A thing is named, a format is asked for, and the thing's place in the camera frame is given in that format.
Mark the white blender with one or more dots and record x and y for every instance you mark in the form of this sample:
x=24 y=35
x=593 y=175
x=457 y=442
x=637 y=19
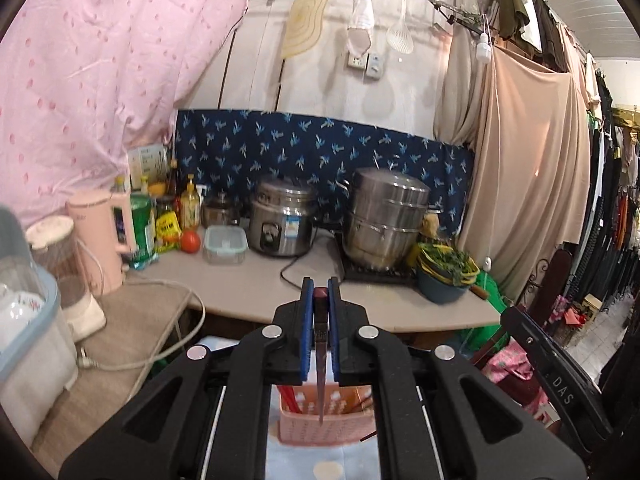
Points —
x=60 y=270

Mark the navy leaf-print cloth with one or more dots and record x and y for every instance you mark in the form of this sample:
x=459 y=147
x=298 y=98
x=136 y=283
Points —
x=325 y=145

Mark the pink floral cloth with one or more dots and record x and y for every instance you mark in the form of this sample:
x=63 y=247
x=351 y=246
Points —
x=510 y=367

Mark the beige curtain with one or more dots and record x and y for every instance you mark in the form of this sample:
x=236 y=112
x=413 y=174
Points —
x=525 y=160

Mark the row of hanging clothes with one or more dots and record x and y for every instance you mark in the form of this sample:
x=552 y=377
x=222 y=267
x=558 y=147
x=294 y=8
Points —
x=610 y=210

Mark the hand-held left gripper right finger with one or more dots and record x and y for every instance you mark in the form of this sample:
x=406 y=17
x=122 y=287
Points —
x=334 y=330

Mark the white hanging cloth bag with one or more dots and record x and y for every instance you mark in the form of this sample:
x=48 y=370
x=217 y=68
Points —
x=361 y=20

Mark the pink electric kettle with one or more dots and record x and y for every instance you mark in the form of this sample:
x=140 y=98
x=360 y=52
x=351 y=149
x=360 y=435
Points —
x=102 y=240

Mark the dark sauce bottle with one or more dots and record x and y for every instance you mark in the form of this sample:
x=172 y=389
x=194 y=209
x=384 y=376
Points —
x=174 y=185

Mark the blue bowl of greens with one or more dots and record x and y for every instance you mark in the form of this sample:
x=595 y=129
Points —
x=445 y=280

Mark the yellow seasoning packet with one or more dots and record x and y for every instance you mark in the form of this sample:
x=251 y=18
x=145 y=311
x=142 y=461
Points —
x=168 y=230

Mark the wooden side counter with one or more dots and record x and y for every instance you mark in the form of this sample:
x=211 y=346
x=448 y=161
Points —
x=135 y=320

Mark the dark wooden chair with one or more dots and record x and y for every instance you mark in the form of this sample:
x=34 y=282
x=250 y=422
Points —
x=550 y=280

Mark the white wall socket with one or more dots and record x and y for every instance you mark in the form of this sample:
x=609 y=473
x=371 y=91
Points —
x=356 y=60

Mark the steel rice cooker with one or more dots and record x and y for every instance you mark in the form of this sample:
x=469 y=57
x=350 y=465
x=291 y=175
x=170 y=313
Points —
x=282 y=220

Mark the green sack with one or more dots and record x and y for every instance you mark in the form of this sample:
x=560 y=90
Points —
x=492 y=310

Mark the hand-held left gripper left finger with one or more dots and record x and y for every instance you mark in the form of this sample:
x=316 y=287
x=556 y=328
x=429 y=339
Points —
x=306 y=330

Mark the white dish bin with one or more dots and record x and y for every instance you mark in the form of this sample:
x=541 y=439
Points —
x=30 y=360

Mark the white hanging light bulb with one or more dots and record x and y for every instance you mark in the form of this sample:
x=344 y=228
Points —
x=483 y=50

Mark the pink dotted cloth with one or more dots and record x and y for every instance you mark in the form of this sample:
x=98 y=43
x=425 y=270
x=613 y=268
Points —
x=100 y=85

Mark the pink perforated utensil holder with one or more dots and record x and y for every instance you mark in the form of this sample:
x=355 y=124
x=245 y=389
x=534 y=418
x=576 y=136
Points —
x=345 y=432

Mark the grey wall switch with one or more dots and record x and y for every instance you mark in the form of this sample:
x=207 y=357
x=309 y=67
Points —
x=375 y=66

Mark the stacked steel steamer pot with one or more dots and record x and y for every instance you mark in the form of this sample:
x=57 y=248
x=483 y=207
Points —
x=387 y=220

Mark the white skimmer ladle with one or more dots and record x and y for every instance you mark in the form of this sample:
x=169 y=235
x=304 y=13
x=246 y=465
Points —
x=401 y=37

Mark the red tomato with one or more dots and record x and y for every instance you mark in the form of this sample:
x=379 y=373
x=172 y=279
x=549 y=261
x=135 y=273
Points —
x=190 y=241

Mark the small lidded steel pot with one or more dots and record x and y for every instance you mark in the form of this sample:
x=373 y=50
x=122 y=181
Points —
x=220 y=210

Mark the white carton box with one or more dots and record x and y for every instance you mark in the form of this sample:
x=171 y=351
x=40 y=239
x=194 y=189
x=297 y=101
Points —
x=147 y=165

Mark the yellow oil bottle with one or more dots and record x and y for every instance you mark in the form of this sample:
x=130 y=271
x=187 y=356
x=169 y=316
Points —
x=190 y=207

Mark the yellow hanging cutting board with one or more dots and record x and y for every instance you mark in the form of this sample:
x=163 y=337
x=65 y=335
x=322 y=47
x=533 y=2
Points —
x=305 y=20

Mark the clear lidded food container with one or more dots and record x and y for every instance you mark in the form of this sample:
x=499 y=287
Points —
x=226 y=245

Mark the dark maroon chopstick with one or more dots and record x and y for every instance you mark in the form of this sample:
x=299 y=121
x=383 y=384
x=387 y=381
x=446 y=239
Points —
x=320 y=360

